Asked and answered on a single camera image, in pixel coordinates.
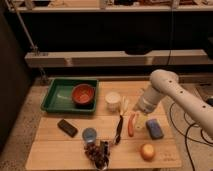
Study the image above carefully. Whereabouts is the dark grape bunch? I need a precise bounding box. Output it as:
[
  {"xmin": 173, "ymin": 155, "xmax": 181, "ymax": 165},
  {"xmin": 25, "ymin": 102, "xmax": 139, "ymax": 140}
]
[{"xmin": 84, "ymin": 143, "xmax": 105, "ymax": 167}]

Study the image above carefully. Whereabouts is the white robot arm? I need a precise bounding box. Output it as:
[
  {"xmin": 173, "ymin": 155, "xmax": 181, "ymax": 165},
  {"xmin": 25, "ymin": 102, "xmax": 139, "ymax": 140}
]
[{"xmin": 137, "ymin": 69, "xmax": 213, "ymax": 139}]

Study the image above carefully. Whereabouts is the white plastic cup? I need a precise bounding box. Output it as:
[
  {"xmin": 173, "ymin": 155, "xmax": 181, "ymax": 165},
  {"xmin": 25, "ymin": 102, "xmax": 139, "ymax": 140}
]
[{"xmin": 105, "ymin": 92, "xmax": 121, "ymax": 112}]

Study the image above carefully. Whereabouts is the blue clear plastic cup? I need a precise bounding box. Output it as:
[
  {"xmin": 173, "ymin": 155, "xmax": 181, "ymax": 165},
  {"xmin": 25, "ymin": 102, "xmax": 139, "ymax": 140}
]
[{"xmin": 82, "ymin": 128, "xmax": 97, "ymax": 143}]

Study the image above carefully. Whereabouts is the blue sponge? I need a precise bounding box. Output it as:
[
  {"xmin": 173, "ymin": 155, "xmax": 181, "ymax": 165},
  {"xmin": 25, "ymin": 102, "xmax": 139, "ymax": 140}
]
[{"xmin": 146, "ymin": 119, "xmax": 164, "ymax": 140}]

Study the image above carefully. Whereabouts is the cream banana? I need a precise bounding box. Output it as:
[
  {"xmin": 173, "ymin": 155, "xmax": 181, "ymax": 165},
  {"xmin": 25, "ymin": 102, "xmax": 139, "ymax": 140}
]
[{"xmin": 120, "ymin": 96, "xmax": 129, "ymax": 116}]

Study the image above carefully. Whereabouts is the yellow apple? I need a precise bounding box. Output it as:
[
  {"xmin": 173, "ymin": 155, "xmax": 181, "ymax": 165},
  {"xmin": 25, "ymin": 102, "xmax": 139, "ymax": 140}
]
[{"xmin": 140, "ymin": 144, "xmax": 155, "ymax": 161}]

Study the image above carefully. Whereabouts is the black metal clip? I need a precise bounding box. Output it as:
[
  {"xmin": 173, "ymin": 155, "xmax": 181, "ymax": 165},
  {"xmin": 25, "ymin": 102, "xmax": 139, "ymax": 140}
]
[{"xmin": 100, "ymin": 141, "xmax": 110, "ymax": 170}]

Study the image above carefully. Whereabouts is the red bowl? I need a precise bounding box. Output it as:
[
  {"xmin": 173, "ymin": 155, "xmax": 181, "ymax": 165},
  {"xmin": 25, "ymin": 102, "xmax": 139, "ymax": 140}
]
[{"xmin": 71, "ymin": 84, "xmax": 95, "ymax": 106}]

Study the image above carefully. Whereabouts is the black rectangular block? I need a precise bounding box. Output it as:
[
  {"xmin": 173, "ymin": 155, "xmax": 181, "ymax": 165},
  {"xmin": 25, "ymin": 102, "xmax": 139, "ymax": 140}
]
[{"xmin": 57, "ymin": 119, "xmax": 78, "ymax": 137}]

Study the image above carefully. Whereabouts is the wooden shelf board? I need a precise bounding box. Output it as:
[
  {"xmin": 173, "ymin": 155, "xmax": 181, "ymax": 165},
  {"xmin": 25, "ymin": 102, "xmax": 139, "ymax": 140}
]
[{"xmin": 25, "ymin": 49, "xmax": 213, "ymax": 68}]

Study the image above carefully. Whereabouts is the green plastic tray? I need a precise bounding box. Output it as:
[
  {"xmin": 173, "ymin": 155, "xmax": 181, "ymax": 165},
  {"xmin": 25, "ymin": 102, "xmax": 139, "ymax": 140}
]
[{"xmin": 41, "ymin": 78, "xmax": 99, "ymax": 114}]

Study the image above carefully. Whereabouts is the black floor cable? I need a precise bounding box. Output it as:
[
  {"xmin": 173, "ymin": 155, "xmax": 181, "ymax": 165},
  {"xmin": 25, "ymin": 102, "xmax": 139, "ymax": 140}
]
[{"xmin": 168, "ymin": 101, "xmax": 213, "ymax": 171}]

